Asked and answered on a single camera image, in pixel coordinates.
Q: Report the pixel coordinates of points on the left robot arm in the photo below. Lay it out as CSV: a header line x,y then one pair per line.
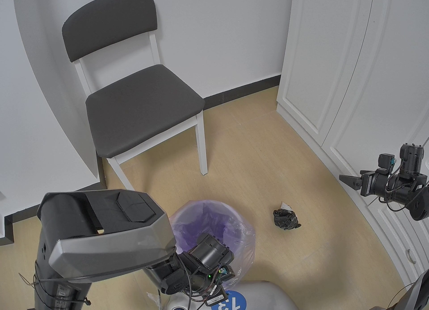
x,y
100,235

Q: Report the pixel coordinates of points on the purple plastic bag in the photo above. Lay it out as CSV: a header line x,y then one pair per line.
x,y
201,221

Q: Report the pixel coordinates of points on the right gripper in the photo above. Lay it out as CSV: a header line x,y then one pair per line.
x,y
372,184

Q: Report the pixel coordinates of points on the black plastic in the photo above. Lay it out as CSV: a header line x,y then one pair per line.
x,y
286,220

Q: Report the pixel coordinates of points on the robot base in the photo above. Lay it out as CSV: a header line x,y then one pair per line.
x,y
264,297

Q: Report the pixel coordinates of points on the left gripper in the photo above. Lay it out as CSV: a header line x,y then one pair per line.
x,y
207,288

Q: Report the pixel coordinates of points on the white trash bin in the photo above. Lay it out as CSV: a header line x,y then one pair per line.
x,y
237,225

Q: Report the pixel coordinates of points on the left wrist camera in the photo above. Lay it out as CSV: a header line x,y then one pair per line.
x,y
226,273

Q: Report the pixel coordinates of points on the grey padded white chair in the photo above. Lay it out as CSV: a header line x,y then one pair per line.
x,y
140,111

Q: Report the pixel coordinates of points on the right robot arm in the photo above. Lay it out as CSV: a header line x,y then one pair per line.
x,y
412,158

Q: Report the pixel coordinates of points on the white wardrobe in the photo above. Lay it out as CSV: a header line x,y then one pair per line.
x,y
335,67

